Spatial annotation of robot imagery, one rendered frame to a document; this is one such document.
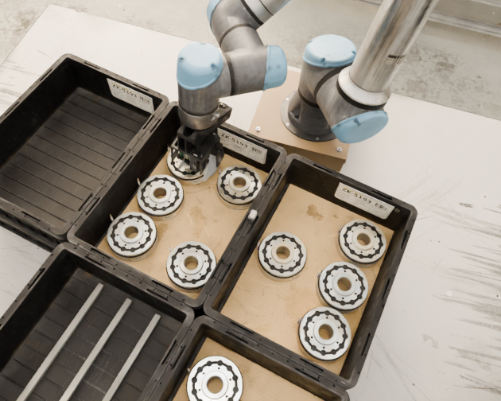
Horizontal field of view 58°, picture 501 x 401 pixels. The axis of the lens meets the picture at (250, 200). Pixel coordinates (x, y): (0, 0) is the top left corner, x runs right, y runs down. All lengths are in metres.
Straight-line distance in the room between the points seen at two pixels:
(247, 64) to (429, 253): 0.70
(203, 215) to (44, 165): 0.40
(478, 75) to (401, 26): 1.95
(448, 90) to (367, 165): 1.40
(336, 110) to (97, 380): 0.72
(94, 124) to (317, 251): 0.63
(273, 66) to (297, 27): 1.91
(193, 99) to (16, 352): 0.58
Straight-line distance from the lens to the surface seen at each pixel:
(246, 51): 0.82
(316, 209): 1.05
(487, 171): 1.44
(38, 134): 1.22
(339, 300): 0.94
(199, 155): 0.91
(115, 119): 1.19
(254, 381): 0.92
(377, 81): 0.94
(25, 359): 1.00
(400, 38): 0.89
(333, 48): 1.08
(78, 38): 1.61
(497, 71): 2.88
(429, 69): 2.71
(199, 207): 1.03
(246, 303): 0.95
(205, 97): 0.79
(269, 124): 1.20
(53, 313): 1.00
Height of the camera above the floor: 1.74
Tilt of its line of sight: 61 degrees down
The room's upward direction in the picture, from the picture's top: 7 degrees clockwise
